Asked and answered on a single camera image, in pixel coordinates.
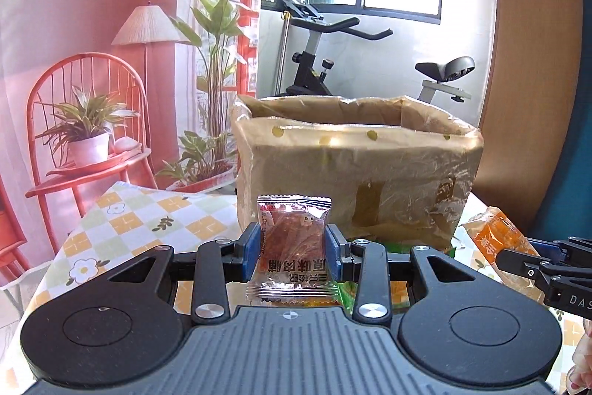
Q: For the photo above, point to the person's right hand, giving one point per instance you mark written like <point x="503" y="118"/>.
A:
<point x="582" y="365"/>

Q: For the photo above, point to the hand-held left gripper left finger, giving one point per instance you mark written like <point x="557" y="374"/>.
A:
<point x="252" y="251"/>

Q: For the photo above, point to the cardboard box with plastic liner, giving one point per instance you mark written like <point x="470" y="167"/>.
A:
<point x="360" y="173"/>

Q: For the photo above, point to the green snack packet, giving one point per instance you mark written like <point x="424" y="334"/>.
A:
<point x="346" y="291"/>

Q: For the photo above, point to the printed room wall poster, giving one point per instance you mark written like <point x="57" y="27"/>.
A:
<point x="92" y="52"/>

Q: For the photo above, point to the checkered floral tablecloth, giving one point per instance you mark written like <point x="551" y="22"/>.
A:
<point x="125" y="219"/>

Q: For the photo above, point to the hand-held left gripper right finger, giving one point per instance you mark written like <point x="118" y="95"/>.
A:
<point x="332" y="251"/>

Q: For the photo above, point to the black exercise bike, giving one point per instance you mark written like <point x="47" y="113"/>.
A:
<point x="314" y="71"/>

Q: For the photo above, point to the orange snack packet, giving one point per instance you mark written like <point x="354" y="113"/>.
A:
<point x="497" y="233"/>

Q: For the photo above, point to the clear dried meat snack packet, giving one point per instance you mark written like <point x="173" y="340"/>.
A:
<point x="292" y="237"/>

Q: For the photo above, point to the brown wooden door panel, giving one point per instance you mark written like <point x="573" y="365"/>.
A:
<point x="518" y="75"/>

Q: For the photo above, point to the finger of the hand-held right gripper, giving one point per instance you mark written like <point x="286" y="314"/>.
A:
<point x="564" y="248"/>
<point x="522" y="265"/>

